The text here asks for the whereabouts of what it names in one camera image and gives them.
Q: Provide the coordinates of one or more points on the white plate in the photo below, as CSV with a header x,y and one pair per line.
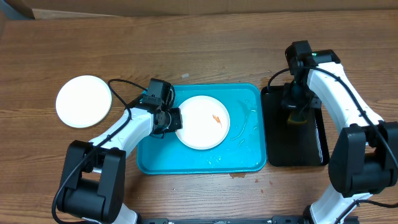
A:
x,y
205,122
83,101

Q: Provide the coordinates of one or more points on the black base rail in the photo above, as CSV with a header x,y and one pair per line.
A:
x,y
277,219

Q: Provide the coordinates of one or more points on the teal plastic tray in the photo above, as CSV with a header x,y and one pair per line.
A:
x,y
243,150

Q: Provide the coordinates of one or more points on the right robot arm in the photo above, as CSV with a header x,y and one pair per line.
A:
x,y
364,160

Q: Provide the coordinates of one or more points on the yellow green sponge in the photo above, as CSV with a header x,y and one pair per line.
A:
x,y
296,118

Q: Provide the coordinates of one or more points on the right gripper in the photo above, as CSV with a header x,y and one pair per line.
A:
x,y
291,105

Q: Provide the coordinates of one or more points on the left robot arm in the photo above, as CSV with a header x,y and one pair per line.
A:
x,y
92,182

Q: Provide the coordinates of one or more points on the cardboard sheet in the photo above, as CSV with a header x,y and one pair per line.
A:
x,y
42,9

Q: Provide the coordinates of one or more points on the black water tray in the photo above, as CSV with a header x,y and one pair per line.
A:
x,y
291,144

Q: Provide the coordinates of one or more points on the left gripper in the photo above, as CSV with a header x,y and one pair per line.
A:
x,y
177,123

